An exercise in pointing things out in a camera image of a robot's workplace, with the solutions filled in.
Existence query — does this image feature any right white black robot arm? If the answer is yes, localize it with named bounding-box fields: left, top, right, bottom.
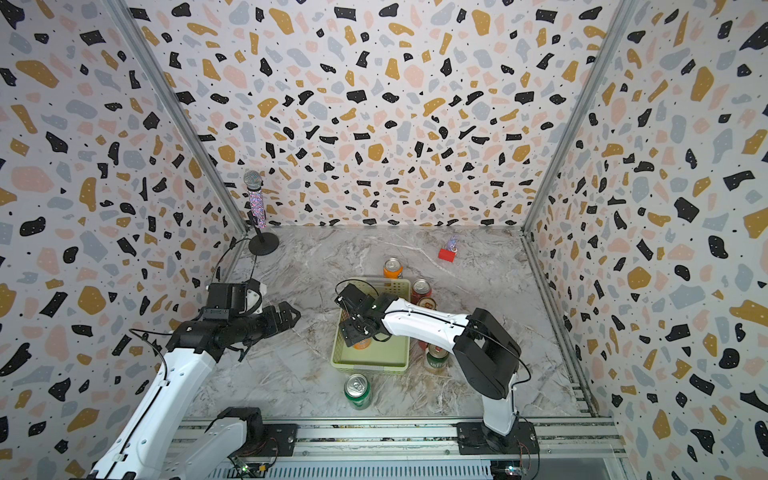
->
left=335, top=280, right=540, bottom=455

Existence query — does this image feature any right aluminium corner post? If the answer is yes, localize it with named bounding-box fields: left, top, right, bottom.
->
left=521, top=0, right=637, bottom=235

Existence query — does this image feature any pale green plastic basket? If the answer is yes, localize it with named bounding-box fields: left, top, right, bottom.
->
left=331, top=277, right=411, bottom=374

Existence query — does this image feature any small red block toy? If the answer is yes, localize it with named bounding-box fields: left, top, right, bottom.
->
left=438, top=236, right=458, bottom=263

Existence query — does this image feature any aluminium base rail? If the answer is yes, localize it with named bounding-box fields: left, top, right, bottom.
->
left=116, top=416, right=631, bottom=480

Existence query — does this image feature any orange soda can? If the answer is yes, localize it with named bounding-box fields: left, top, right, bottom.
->
left=353, top=338, right=372, bottom=350
left=383, top=257, right=403, bottom=279

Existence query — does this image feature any green soda can column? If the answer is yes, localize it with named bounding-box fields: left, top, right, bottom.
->
left=418, top=297, right=437, bottom=310

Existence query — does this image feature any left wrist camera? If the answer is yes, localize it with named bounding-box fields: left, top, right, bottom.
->
left=242, top=278, right=267, bottom=316

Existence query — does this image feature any green gold-top soda can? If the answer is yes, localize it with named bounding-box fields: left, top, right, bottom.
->
left=425, top=344, right=450, bottom=374

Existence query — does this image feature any aluminium corner post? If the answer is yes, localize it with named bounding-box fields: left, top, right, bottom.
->
left=103, top=0, right=248, bottom=235
left=521, top=0, right=637, bottom=235

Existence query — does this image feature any red cola can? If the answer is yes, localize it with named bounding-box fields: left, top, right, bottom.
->
left=411, top=279, right=432, bottom=304

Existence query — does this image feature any microphone on black stand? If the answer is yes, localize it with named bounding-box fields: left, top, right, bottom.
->
left=243, top=170, right=280, bottom=256

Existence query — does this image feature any left aluminium corner post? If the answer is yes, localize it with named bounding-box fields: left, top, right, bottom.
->
left=103, top=0, right=248, bottom=235

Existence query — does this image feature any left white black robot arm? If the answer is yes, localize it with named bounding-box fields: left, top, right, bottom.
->
left=88, top=280, right=301, bottom=479

